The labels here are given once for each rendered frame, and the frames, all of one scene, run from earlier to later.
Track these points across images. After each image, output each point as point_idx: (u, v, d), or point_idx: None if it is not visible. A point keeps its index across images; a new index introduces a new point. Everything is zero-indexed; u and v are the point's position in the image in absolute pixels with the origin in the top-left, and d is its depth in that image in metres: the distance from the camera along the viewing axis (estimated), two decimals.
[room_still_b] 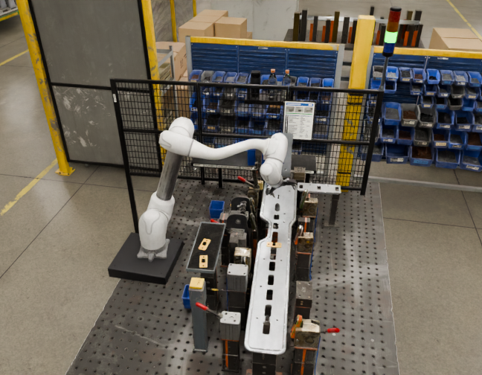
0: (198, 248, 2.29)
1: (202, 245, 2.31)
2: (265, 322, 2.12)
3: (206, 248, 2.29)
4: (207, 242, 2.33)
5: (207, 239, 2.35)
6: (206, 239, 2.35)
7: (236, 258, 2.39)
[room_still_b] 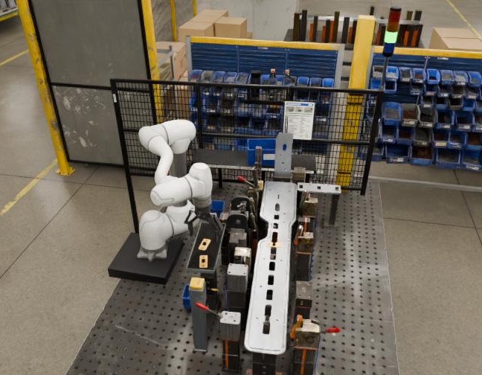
0: (198, 248, 2.29)
1: (202, 245, 2.31)
2: (265, 322, 2.12)
3: (206, 248, 2.29)
4: (207, 242, 2.33)
5: (207, 239, 2.35)
6: (206, 239, 2.35)
7: (236, 258, 2.39)
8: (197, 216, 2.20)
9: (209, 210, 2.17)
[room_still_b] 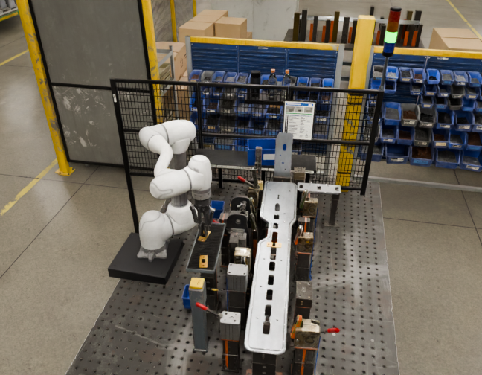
0: (198, 240, 2.25)
1: (201, 236, 2.28)
2: (265, 322, 2.12)
3: (205, 239, 2.26)
4: None
5: None
6: None
7: (236, 258, 2.39)
8: (198, 210, 2.18)
9: (208, 203, 2.15)
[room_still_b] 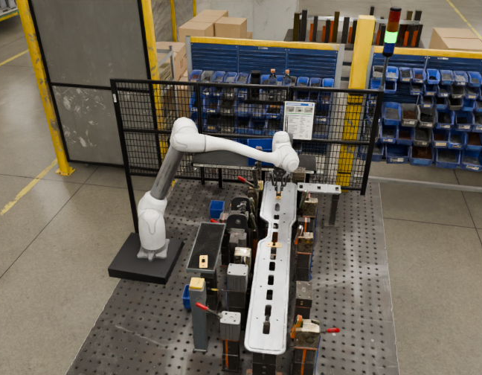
0: (276, 199, 2.90)
1: (277, 196, 2.93)
2: (265, 322, 2.12)
3: (281, 197, 2.91)
4: (280, 193, 2.95)
5: (278, 191, 2.97)
6: (278, 192, 2.97)
7: (236, 258, 2.39)
8: (277, 175, 2.83)
9: None
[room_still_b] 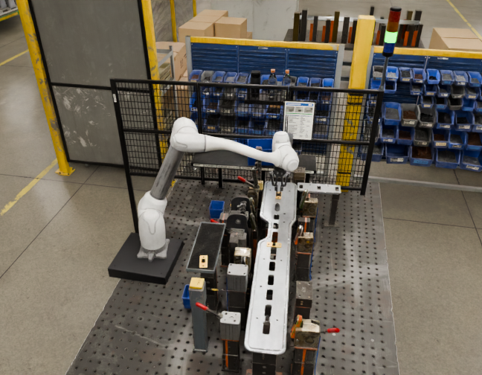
0: (276, 199, 2.90)
1: (277, 196, 2.93)
2: (265, 322, 2.12)
3: (281, 197, 2.91)
4: (280, 193, 2.95)
5: (278, 191, 2.97)
6: (278, 192, 2.97)
7: (236, 258, 2.39)
8: (277, 175, 2.83)
9: None
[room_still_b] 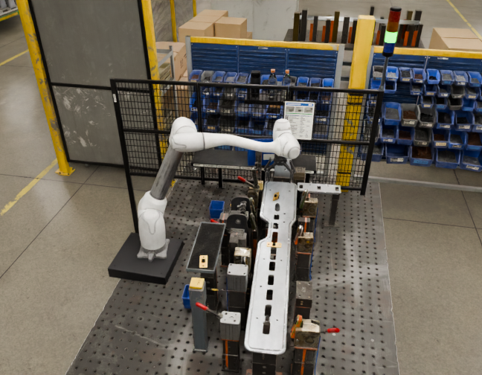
0: (273, 200, 2.91)
1: (274, 197, 2.93)
2: (265, 322, 2.12)
3: (277, 197, 2.91)
4: (277, 193, 2.95)
5: (276, 193, 2.97)
6: (276, 193, 2.97)
7: (236, 258, 2.39)
8: (276, 163, 2.79)
9: None
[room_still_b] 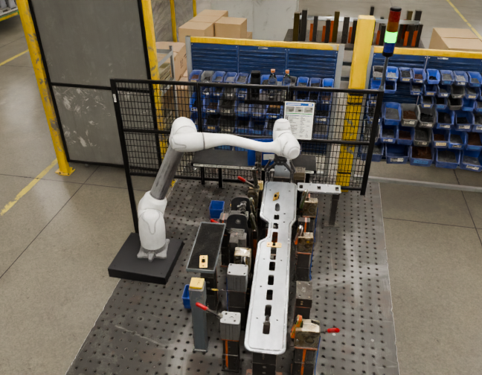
0: (273, 200, 2.91)
1: (274, 197, 2.93)
2: (265, 322, 2.12)
3: (277, 197, 2.91)
4: (277, 193, 2.95)
5: (276, 193, 2.97)
6: (276, 193, 2.97)
7: (236, 258, 2.39)
8: (276, 163, 2.79)
9: None
